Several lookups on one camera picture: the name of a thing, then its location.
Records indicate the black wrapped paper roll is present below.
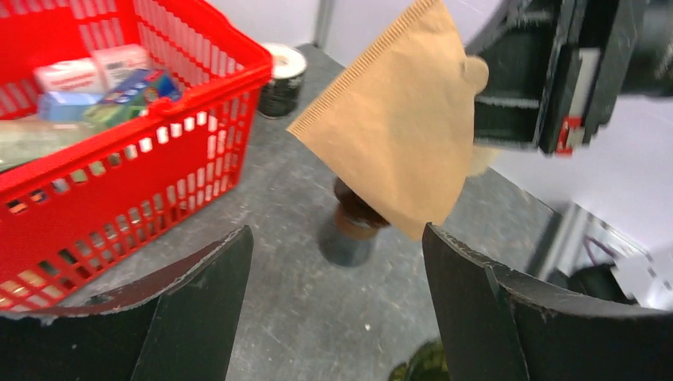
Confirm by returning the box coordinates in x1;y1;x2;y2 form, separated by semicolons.
257;43;308;119

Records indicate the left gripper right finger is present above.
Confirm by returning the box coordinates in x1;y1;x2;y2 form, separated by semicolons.
422;224;672;380

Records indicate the blue green box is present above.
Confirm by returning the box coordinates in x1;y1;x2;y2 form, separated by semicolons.
83;69;182;129

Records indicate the dark dripper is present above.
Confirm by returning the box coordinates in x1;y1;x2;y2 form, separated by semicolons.
387;339;450;381

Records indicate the white pink carton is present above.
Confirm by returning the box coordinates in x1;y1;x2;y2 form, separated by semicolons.
91;44;152;88
33;58;106;94

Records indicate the red plastic shopping basket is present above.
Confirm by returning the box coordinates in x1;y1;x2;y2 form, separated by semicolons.
1;1;272;312

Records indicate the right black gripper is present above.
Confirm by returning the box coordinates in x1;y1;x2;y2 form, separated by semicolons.
466;1;672;155

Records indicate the brown dripper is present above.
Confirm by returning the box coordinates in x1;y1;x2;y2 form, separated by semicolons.
333;178;390;229

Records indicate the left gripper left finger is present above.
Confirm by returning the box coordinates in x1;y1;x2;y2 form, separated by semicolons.
1;226;254;380

